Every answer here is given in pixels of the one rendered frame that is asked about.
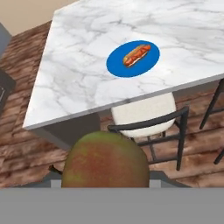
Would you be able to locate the hot dog in bun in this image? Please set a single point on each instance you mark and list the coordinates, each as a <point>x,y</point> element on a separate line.
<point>136,55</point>

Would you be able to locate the white cushioned black metal stool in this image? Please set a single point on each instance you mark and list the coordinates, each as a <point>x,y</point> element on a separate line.
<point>151,122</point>

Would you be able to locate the blue round plate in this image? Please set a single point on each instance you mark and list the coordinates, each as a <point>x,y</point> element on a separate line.
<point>132,59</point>

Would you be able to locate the green and red mango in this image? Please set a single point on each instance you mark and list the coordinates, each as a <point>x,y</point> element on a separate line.
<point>105,160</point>

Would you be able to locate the dark grey appliance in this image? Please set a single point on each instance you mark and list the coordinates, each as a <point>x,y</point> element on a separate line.
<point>4,87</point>

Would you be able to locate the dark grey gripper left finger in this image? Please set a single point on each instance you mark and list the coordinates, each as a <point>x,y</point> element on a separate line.
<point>52,180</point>

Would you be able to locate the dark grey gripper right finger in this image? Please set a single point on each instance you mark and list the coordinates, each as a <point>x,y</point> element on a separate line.
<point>163,179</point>

